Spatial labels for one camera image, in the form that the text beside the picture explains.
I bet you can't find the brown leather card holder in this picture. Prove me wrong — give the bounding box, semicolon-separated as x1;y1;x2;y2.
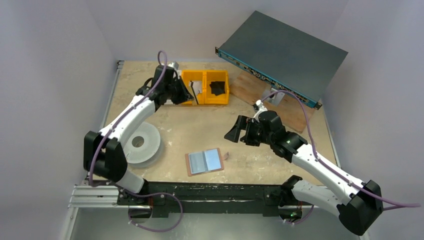
184;147;230;177

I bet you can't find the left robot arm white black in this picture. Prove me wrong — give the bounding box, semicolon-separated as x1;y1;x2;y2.
83;61;194;205

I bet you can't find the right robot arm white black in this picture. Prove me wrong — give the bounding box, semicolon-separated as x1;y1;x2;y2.
224;110;384;236

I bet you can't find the silver card in yellow bin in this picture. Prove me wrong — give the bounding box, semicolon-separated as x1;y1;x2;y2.
188;80;203;96

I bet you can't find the black card in yellow bin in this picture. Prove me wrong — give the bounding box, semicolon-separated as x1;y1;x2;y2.
209;81;226;96

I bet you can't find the middle yellow plastic bin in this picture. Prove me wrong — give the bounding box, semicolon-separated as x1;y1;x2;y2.
181;70;206;106

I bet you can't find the yellow plastic bin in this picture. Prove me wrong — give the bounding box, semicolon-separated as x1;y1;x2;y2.
181;70;206;106
204;70;229;105

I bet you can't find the right yellow plastic bin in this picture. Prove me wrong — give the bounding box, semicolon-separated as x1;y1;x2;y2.
204;70;229;105

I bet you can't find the plywood board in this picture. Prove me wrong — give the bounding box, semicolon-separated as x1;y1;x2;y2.
229;72;306;133

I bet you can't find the white tape roll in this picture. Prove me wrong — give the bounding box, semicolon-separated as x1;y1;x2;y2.
123;122;163;168

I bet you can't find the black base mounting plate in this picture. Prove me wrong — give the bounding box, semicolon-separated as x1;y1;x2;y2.
117;175;302;218

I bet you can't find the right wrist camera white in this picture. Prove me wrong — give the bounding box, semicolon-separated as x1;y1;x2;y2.
252;99;268;120

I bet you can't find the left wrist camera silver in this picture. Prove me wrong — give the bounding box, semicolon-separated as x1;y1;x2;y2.
167;61;179;71

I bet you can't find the metal mounting bracket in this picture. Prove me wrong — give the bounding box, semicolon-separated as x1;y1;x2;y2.
260;87;285;106

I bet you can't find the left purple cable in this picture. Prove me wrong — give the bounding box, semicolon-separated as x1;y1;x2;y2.
88;50;168;188

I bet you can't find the blue grey network switch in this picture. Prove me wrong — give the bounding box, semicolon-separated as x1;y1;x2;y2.
215;10;348;110

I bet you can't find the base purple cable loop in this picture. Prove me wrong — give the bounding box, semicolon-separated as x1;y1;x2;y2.
128;192;184;234

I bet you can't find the aluminium frame rail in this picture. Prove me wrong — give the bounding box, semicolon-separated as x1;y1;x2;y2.
68;185;119;208

